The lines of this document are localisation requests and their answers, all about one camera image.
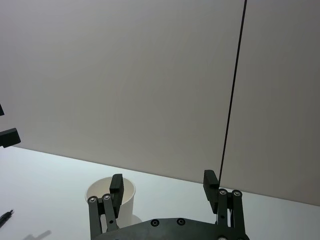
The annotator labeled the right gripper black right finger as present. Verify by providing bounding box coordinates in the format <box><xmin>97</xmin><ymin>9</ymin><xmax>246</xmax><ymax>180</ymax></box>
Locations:
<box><xmin>202</xmin><ymin>169</ymin><xmax>246</xmax><ymax>232</ymax></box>

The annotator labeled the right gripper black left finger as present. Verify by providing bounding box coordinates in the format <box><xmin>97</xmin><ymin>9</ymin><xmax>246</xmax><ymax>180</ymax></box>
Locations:
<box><xmin>87</xmin><ymin>173</ymin><xmax>124</xmax><ymax>238</ymax></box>

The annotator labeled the white paper cup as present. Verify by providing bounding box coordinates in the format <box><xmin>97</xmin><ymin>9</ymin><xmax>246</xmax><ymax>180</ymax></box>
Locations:
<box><xmin>85</xmin><ymin>176</ymin><xmax>143</xmax><ymax>226</ymax></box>

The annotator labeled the black pen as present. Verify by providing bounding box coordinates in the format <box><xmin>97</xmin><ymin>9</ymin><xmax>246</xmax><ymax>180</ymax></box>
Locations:
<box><xmin>0</xmin><ymin>209</ymin><xmax>15</xmax><ymax>229</ymax></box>

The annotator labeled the pale wall with black seam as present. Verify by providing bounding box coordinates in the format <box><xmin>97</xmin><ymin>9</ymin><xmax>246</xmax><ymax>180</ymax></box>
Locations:
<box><xmin>0</xmin><ymin>0</ymin><xmax>320</xmax><ymax>208</ymax></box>

